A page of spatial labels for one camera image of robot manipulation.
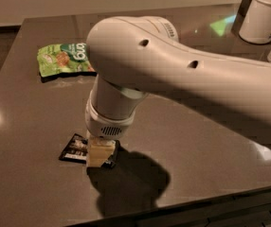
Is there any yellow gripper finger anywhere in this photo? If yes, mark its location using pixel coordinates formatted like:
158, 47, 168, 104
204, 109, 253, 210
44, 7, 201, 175
87, 136, 116, 167

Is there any black rxbar chocolate bar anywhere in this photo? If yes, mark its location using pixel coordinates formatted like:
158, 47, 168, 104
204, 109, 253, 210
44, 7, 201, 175
59, 132, 121, 169

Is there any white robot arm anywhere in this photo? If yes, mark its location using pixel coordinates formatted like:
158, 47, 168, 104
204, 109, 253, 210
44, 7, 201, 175
85, 16, 271, 148

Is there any large white canister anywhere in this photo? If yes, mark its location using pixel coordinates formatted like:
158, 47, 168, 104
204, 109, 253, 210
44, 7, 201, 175
239, 0, 271, 44

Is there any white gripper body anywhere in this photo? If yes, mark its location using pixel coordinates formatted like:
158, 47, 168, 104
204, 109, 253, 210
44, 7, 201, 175
85, 99, 136, 140

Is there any green snack bag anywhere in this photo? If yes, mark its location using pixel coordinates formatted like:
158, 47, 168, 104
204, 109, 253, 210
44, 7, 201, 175
37, 43, 95, 78

